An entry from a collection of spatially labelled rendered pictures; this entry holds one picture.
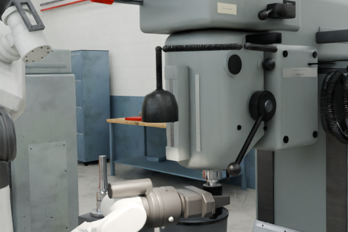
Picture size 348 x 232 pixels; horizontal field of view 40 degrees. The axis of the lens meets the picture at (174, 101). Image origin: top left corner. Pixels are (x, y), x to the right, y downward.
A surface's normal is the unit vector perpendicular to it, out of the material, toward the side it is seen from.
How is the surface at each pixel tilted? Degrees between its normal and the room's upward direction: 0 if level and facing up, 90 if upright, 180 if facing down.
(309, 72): 90
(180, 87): 90
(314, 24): 90
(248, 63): 90
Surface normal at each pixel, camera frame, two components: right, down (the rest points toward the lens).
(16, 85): 0.75, -0.53
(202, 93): -0.51, 0.06
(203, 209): -0.89, 0.04
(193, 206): 0.46, 0.04
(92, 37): -0.74, 0.05
